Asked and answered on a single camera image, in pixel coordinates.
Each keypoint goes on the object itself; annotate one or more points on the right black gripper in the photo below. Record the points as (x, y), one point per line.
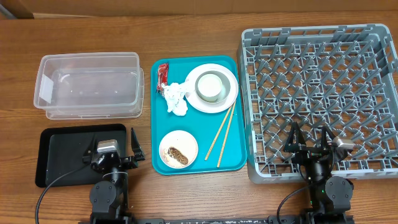
(306, 152)

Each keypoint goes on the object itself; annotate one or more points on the grey bowl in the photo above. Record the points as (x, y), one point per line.
(225, 82)

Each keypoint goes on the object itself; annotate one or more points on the grey dishwasher rack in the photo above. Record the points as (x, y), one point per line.
(343, 77)

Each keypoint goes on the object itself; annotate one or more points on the large white plate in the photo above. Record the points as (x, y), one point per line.
(203, 106)

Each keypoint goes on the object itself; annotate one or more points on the red snack wrapper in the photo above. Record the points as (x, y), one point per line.
(162, 75)

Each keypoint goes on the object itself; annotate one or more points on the pale green cup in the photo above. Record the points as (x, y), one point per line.
(209, 87)

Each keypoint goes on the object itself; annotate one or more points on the brown food piece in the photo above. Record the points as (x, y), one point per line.
(177, 155)

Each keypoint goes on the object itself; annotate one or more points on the left wooden chopstick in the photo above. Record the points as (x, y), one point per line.
(217, 134)

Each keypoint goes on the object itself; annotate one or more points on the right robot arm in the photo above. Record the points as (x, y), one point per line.
(329, 195)

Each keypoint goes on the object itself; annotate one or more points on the teal serving tray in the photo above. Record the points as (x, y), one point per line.
(217, 139)

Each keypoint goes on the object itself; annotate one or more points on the clear plastic storage bin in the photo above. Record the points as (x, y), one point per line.
(100, 85)

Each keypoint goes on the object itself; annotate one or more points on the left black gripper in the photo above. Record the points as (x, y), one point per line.
(131, 162)

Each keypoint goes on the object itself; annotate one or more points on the black plastic tray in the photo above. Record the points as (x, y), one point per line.
(61, 150)

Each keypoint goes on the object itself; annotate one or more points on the small white plate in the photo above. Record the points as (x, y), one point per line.
(184, 142)

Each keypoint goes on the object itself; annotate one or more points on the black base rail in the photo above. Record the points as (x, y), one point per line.
(217, 221)

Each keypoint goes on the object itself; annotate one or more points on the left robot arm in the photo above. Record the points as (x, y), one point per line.
(109, 197)

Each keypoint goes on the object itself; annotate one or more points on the white napkin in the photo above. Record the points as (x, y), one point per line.
(174, 96)

